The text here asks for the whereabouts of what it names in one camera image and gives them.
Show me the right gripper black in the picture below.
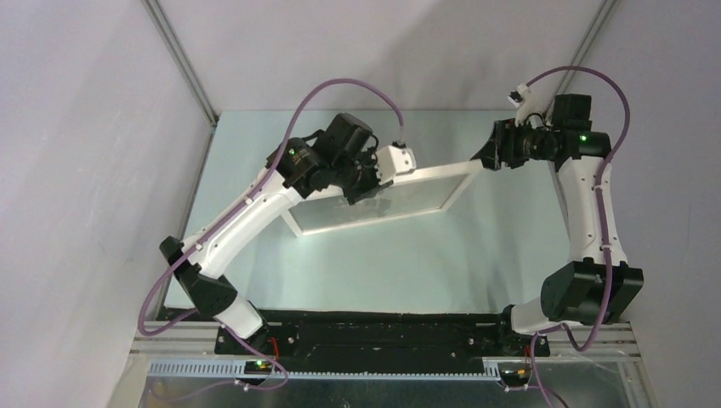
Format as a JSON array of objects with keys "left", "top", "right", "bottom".
[{"left": 468, "top": 117, "right": 557, "bottom": 172}]

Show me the white wooden picture frame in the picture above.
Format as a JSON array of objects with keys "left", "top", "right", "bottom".
[{"left": 281, "top": 161, "right": 482, "bottom": 237}]

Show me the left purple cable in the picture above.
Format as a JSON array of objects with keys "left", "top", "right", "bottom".
[{"left": 136, "top": 77, "right": 406, "bottom": 393}]

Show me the black and white photo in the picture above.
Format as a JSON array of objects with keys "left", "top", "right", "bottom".
[{"left": 289, "top": 174, "right": 467, "bottom": 234}]

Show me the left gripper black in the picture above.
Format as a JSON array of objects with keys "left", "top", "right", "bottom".
[{"left": 330, "top": 144, "right": 392, "bottom": 204}]

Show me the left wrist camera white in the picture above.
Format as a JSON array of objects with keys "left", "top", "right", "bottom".
[{"left": 375, "top": 142, "right": 417, "bottom": 185}]

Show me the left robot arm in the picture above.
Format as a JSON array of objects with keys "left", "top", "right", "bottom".
[{"left": 160, "top": 113, "right": 404, "bottom": 354}]

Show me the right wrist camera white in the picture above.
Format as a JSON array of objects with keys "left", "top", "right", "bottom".
[{"left": 507, "top": 83, "right": 547, "bottom": 128}]

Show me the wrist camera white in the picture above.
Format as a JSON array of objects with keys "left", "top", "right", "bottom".
[
  {"left": 375, "top": 142, "right": 417, "bottom": 185},
  {"left": 507, "top": 83, "right": 547, "bottom": 128}
]

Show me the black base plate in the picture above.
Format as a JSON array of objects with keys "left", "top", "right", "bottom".
[{"left": 250, "top": 309, "right": 550, "bottom": 373}]

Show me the white cable duct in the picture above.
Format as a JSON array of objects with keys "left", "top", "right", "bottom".
[{"left": 147, "top": 359, "right": 501, "bottom": 382}]

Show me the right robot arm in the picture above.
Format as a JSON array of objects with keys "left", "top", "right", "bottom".
[{"left": 474, "top": 90, "right": 644, "bottom": 355}]

